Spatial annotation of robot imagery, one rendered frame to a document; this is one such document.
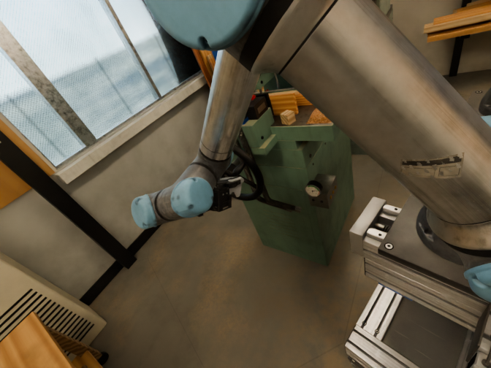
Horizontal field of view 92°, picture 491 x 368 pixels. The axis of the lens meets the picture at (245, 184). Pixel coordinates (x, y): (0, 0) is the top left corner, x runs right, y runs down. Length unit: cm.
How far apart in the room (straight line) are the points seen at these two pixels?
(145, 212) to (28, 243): 144
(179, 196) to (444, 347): 100
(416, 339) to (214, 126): 100
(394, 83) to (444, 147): 7
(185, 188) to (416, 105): 36
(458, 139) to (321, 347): 118
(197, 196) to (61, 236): 158
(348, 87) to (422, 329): 103
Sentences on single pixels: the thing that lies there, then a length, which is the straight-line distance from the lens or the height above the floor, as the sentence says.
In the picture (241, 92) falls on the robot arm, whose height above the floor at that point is 117.
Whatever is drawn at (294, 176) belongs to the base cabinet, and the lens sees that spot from 101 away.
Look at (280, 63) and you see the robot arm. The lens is 22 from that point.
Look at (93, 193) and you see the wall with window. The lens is 198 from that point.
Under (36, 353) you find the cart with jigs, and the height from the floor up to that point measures 53.
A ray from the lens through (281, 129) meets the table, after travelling 89.
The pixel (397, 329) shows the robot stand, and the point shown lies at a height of 21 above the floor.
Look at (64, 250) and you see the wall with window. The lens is 201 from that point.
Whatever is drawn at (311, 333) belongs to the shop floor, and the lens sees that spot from 136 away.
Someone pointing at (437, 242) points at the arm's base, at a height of 85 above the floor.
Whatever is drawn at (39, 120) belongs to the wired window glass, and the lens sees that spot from 196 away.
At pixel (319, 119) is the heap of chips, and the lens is 84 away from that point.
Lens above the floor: 129
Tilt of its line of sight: 36 degrees down
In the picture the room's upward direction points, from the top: 23 degrees counter-clockwise
